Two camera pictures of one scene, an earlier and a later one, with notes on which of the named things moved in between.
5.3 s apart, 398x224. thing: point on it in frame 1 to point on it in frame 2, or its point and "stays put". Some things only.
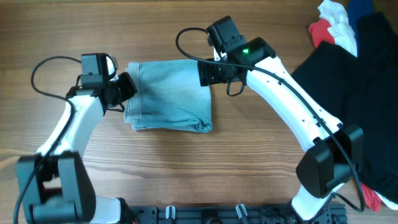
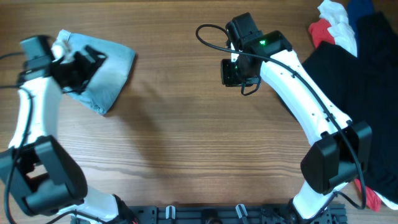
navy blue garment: [356, 9] stays put
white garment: [341, 30] stays put
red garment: [319, 33] stays put
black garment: [362, 91] stays put
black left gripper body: [122, 88] to [79, 71]
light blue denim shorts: [169, 97] to [104, 86]
